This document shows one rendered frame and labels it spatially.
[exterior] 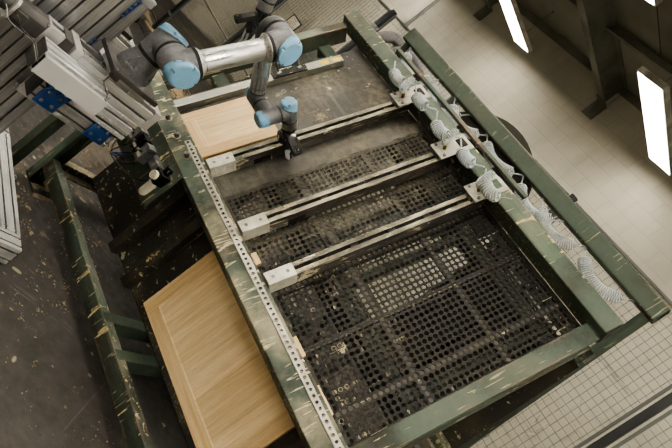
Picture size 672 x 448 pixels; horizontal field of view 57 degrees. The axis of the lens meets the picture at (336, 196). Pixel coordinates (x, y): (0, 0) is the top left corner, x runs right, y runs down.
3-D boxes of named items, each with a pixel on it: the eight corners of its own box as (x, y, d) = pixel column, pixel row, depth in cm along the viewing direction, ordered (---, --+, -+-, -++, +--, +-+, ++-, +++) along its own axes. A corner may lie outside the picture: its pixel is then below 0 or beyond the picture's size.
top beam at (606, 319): (341, 27, 361) (343, 13, 353) (356, 24, 365) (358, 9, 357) (596, 344, 247) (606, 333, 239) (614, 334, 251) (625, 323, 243)
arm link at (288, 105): (275, 98, 266) (293, 92, 269) (275, 116, 275) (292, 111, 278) (283, 109, 262) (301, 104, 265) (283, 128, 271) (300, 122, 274)
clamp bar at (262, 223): (236, 227, 268) (233, 194, 249) (457, 147, 308) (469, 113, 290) (244, 245, 263) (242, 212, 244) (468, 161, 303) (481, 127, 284)
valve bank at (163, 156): (93, 122, 294) (131, 91, 291) (114, 135, 306) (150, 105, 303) (122, 197, 269) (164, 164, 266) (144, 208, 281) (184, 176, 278)
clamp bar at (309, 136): (205, 166, 288) (200, 131, 269) (417, 98, 328) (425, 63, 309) (212, 181, 283) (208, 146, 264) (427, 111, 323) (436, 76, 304)
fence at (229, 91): (174, 106, 311) (173, 100, 308) (339, 60, 343) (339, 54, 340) (177, 112, 308) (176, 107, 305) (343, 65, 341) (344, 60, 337)
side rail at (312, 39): (160, 84, 329) (157, 68, 320) (341, 36, 366) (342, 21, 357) (164, 91, 326) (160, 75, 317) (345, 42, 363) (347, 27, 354)
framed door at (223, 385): (145, 304, 294) (142, 303, 292) (234, 236, 287) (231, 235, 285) (212, 485, 247) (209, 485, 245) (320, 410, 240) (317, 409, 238)
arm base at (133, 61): (120, 69, 218) (141, 52, 217) (113, 47, 228) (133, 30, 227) (150, 93, 230) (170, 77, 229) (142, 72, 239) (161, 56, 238)
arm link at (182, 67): (155, 69, 226) (287, 41, 248) (169, 96, 219) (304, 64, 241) (152, 43, 217) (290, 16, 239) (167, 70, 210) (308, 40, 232)
